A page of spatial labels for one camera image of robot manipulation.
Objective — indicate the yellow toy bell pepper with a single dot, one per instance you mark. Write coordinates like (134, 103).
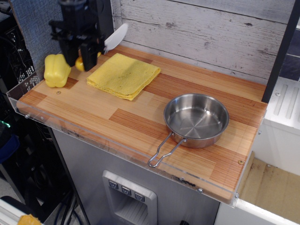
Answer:
(56, 70)

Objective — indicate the grey toy fridge dispenser panel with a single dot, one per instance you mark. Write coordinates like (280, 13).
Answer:
(130, 203)

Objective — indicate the yellow handled white toy knife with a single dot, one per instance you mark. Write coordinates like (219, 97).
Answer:
(110, 43)

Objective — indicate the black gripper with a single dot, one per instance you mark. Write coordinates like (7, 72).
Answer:
(80, 27)

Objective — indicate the white toy sink unit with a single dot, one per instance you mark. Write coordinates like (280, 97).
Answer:
(270, 187)

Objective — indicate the blue object at left edge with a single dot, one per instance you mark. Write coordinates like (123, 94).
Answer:
(9, 148)

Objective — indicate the clear acrylic table guard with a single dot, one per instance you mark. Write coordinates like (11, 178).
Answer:
(78, 110)

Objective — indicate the blue fabric panel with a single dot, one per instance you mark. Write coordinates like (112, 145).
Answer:
(33, 17)

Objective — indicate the black vertical post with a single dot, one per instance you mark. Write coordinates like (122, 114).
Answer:
(287, 38)

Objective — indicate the black plastic crate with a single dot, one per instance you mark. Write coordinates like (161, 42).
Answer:
(15, 60)

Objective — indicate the yellow tape bit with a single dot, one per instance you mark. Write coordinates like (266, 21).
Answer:
(28, 220)

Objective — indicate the yellow folded cloth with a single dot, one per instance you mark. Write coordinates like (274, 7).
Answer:
(123, 77)

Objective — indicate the small steel pot with handle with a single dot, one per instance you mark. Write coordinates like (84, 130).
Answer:
(193, 120)

